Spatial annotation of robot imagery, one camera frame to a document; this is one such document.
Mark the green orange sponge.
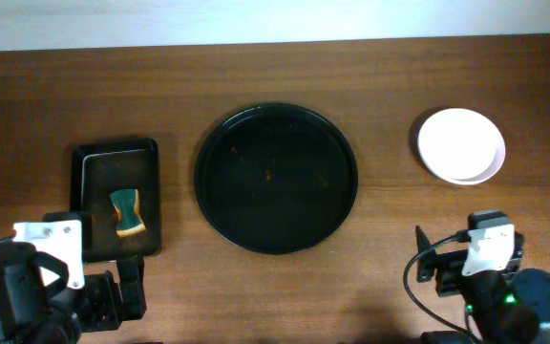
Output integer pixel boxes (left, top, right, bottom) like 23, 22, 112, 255
110, 189, 146, 238

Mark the round black tray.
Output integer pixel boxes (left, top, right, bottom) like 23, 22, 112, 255
194, 103, 358, 255

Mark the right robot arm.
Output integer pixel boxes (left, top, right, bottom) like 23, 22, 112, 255
403, 226, 550, 343

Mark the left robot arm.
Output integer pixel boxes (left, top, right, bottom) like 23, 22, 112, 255
0, 238, 147, 343

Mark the black rectangular tray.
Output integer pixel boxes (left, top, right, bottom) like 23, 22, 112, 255
70, 138, 161, 263

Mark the white plate front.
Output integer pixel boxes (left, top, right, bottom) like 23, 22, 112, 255
416, 108, 506, 185

